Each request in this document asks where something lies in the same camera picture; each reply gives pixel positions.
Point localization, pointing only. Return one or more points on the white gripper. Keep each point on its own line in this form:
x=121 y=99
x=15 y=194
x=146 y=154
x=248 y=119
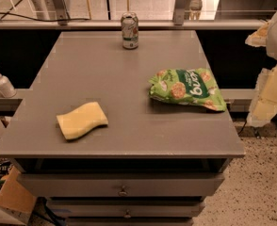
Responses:
x=264 y=104

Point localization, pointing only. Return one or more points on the yellow sponge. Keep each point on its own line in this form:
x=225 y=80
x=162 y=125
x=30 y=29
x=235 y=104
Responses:
x=80 y=121

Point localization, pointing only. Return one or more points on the green chip bag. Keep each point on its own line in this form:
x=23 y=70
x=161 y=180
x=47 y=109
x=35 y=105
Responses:
x=187 y=87

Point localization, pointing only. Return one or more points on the green and white soda can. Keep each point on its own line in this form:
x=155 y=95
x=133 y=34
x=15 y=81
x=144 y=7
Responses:
x=130 y=30

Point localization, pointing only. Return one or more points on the grey drawer cabinet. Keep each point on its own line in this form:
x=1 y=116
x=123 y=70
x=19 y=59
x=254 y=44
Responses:
x=142 y=135

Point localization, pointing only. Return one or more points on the upper metal drawer knob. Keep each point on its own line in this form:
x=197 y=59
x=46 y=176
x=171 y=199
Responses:
x=123 y=192

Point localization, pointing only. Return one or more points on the metal drawer knob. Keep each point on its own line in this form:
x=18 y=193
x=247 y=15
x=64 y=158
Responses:
x=123 y=192
x=127 y=214

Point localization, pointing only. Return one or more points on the lower metal drawer knob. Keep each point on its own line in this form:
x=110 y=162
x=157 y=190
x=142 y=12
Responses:
x=127 y=214

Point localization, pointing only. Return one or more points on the upper grey drawer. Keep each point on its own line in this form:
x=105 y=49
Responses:
x=108 y=185

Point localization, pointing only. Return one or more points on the grey drawer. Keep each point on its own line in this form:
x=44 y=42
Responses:
x=108 y=185
x=138 y=209

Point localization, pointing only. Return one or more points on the lower grey drawer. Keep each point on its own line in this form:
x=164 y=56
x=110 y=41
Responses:
x=138 y=209

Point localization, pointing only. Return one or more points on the white pump soap bottle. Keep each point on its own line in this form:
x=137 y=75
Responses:
x=6 y=88

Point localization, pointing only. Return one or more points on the brown cardboard box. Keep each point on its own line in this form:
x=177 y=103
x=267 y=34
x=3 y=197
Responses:
x=16 y=202

